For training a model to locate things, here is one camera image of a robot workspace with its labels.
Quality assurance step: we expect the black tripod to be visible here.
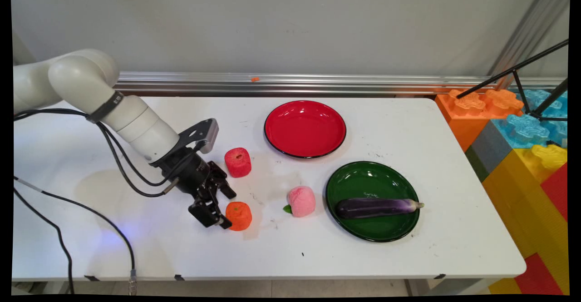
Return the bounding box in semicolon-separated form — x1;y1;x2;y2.
456;39;569;122

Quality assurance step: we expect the red plate with black rim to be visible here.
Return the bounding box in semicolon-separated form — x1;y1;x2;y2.
264;100;347;159

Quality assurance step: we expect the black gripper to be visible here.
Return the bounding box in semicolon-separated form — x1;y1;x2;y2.
152;149;237;230

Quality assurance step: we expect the red foam block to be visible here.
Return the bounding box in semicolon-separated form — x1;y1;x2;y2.
514;253;564;296
540;163;568;222

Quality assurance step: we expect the blue foam block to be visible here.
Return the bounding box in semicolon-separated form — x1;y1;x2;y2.
492;89;568;149

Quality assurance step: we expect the grey foam block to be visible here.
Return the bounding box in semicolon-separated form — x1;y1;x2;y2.
472;120;513;174

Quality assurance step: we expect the orange foam block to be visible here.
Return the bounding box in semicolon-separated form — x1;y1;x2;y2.
435;89;525;153

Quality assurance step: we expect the thick black cable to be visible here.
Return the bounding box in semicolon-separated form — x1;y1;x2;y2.
13;109;205;295

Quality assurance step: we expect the purple toy eggplant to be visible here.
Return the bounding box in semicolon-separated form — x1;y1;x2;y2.
335;198;425;220

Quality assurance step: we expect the red toy apple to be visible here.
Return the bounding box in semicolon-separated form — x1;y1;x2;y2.
224;147;252;178

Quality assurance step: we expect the black velcro strap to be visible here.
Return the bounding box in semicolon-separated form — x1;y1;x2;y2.
86;91;124;124

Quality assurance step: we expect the orange toy fruit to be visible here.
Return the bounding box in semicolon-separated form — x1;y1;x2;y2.
226;202;253;232

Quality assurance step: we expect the thin black cable, silver plug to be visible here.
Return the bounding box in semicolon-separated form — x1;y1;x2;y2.
13;109;182;296

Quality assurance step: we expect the green enamel plate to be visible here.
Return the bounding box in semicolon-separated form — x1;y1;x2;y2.
325;161;420;243

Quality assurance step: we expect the aluminium rail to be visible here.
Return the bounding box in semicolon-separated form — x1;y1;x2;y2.
113;70;568;97

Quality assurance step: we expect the pink toy peach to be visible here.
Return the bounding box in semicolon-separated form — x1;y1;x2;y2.
282;185;316;218

